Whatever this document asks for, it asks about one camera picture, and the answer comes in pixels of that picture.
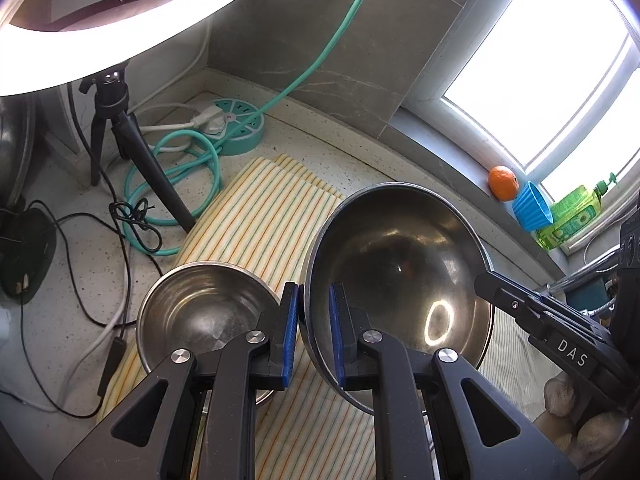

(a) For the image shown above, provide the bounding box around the orange fruit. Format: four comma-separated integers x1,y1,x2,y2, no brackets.
488,166,520,202

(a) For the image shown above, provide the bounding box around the white plug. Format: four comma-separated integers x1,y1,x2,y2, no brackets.
193,104,226,136

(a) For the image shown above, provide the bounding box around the chrome kitchen faucet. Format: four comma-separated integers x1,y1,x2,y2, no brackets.
540,246,620,296

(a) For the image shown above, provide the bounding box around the blue ribbed cup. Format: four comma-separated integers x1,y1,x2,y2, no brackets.
512,181,553,232

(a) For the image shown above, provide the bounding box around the teal round power strip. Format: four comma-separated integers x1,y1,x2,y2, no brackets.
198,99,266,156

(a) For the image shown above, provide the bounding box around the large steel bowl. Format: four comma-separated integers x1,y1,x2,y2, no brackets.
299,182,495,389

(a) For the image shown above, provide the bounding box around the ring light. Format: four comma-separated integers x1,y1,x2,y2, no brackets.
1,0,234,96

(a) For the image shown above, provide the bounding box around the green dish soap bottle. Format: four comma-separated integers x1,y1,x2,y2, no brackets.
535,172,617,250

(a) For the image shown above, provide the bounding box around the black light tripod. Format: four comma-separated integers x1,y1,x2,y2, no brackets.
79,61,195,232

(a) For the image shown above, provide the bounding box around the green hose cable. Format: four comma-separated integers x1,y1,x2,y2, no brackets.
121,0,388,257

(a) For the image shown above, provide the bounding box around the red steel bowl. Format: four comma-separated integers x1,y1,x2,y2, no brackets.
137,261,290,387

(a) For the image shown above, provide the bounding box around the black pot lid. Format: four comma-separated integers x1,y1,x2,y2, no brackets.
0,93,36,208

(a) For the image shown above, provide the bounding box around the gloved right hand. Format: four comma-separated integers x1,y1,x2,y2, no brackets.
534,372,629,472

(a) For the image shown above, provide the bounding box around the striped yellow towel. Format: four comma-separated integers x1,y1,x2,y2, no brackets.
96,153,566,480

